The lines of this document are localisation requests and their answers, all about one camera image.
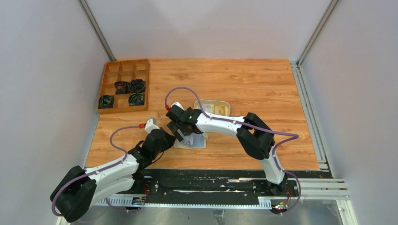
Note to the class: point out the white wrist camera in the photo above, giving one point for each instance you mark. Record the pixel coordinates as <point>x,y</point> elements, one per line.
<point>177,104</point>
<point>151,124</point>

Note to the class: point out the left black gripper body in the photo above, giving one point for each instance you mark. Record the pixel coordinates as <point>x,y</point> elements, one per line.
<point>166,138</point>

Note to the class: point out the right aluminium frame post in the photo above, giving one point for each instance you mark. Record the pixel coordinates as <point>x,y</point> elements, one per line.
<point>317,31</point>

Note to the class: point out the beige leather card holder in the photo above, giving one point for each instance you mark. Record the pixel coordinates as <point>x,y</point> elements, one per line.
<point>193,141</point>

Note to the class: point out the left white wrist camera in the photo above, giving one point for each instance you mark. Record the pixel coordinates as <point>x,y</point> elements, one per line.
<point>151,124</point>

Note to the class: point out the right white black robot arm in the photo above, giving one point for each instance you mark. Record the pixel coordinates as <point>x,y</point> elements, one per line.
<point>256,138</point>

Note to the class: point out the beige oval plastic tray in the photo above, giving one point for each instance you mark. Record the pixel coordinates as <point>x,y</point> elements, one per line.
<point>215,102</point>

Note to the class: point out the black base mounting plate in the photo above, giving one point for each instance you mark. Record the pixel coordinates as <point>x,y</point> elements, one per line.
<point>212,187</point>

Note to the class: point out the left aluminium frame post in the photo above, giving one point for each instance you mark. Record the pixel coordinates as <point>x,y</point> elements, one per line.
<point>96,29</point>

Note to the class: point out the aluminium front rail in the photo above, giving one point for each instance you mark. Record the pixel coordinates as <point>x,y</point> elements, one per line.
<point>310,189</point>

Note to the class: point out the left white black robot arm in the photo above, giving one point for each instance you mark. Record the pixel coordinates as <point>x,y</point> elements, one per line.
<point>81,188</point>

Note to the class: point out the rolled dark belt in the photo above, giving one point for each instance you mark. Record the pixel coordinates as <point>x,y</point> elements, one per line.
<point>106,101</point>
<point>136,86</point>
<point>136,99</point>
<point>121,87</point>

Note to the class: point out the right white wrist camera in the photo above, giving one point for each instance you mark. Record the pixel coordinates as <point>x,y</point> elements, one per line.
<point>177,104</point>

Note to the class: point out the cards in tray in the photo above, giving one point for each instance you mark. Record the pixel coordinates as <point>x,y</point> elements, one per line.
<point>216,109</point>

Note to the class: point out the wooden compartment organizer box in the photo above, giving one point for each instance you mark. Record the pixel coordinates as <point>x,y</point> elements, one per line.
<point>125,70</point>

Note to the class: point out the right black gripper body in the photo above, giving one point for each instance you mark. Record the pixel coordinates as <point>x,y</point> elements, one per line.
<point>177,130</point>

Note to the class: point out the aluminium frame post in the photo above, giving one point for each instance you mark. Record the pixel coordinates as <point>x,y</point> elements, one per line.
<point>96,29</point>
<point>317,31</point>

